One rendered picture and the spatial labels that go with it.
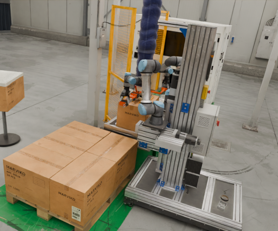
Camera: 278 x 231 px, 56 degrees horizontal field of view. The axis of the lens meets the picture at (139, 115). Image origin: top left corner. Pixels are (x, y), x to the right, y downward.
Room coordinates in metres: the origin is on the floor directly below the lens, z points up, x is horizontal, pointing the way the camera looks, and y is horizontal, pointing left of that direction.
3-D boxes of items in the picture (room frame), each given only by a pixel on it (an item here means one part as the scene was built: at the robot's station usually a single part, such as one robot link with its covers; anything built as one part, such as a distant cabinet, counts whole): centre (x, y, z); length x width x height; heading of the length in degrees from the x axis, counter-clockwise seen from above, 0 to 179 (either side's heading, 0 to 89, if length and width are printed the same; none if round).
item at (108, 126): (3.10, 0.13, 0.58); 0.70 x 0.03 x 0.06; 69
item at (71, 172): (2.60, 0.65, 0.34); 1.20 x 1.00 x 0.40; 159
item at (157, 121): (2.48, -0.18, 1.09); 0.15 x 0.15 x 0.10
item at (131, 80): (2.79, 0.12, 1.38); 0.11 x 0.11 x 0.08; 29
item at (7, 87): (3.46, 1.98, 0.82); 0.60 x 0.40 x 0.40; 4
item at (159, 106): (2.48, -0.18, 1.20); 0.13 x 0.12 x 0.14; 119
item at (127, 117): (3.43, 0.01, 0.75); 0.60 x 0.40 x 0.40; 163
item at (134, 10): (4.30, 0.44, 1.05); 0.87 x 0.10 x 2.10; 31
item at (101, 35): (4.13, 0.71, 1.62); 0.20 x 0.05 x 0.30; 159
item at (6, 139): (3.46, 1.98, 0.31); 0.40 x 0.40 x 0.62
